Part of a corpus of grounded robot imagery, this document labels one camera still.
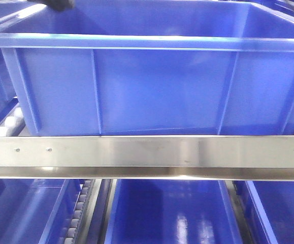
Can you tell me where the roller track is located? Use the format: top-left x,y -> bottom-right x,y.
0,106 -> 25,137
62,179 -> 95,244

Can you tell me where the blue bin lower left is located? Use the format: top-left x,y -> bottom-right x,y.
0,179 -> 81,243

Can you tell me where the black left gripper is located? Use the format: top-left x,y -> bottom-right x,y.
27,0 -> 75,11

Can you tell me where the steel shelf front bar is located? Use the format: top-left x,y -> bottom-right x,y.
0,135 -> 294,181

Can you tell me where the blue bin lower middle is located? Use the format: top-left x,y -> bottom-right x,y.
105,179 -> 242,243

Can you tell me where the lower roller track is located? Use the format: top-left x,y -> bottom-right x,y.
62,179 -> 95,244

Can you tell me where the upper left roller track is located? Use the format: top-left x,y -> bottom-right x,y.
0,106 -> 25,137

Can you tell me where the large blue plastic box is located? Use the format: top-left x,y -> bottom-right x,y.
0,1 -> 294,136

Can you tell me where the blue bin lower right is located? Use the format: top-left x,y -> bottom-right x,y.
234,181 -> 294,243

